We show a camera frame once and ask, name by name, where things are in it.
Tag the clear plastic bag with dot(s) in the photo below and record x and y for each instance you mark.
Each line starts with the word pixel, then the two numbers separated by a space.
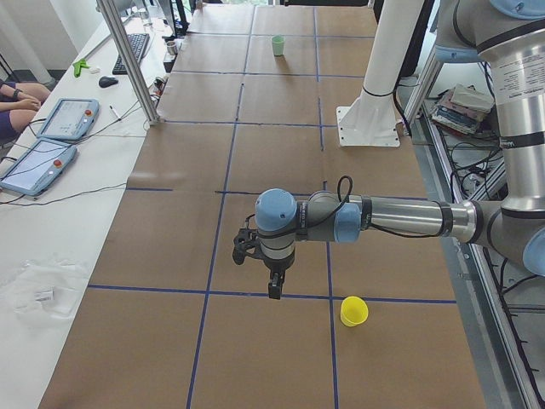
pixel 44 293

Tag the seated person at desk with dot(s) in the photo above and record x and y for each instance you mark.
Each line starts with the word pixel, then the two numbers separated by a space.
pixel 19 104

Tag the stack of books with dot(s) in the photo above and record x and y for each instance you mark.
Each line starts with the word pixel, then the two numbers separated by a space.
pixel 462 109

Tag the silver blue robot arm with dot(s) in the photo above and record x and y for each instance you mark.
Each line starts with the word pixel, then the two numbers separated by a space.
pixel 509 36

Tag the green plastic tool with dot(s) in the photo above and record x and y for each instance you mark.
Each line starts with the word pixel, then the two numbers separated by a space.
pixel 78 66

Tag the light green plastic cup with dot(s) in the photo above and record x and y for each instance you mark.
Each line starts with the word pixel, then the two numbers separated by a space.
pixel 278 45

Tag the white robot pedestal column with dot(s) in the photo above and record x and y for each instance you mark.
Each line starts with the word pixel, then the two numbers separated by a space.
pixel 370 121

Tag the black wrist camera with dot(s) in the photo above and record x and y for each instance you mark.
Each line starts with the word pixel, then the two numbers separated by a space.
pixel 246 244

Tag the yellow plastic cup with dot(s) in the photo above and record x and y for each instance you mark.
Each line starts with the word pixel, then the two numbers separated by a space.
pixel 354 311

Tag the black computer mouse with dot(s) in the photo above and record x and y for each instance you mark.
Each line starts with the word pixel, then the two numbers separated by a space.
pixel 106 82

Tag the lower blue teach pendant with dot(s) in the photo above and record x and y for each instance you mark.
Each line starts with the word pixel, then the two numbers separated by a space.
pixel 38 167

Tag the black computer keyboard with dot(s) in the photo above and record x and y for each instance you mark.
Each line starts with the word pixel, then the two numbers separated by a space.
pixel 138 43

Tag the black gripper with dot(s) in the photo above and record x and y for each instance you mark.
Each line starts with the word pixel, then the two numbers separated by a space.
pixel 277 266

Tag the blue teach pendant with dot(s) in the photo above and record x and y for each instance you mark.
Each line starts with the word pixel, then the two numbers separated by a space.
pixel 38 167
pixel 70 119

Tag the black white marker pen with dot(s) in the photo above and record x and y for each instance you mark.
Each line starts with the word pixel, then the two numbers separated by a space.
pixel 115 113

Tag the aluminium frame post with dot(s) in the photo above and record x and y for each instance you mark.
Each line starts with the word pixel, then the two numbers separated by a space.
pixel 141 76

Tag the small metal cup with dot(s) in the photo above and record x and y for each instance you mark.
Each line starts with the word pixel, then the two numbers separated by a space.
pixel 172 48

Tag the upper blue teach pendant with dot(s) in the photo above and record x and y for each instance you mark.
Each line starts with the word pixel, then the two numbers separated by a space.
pixel 70 119

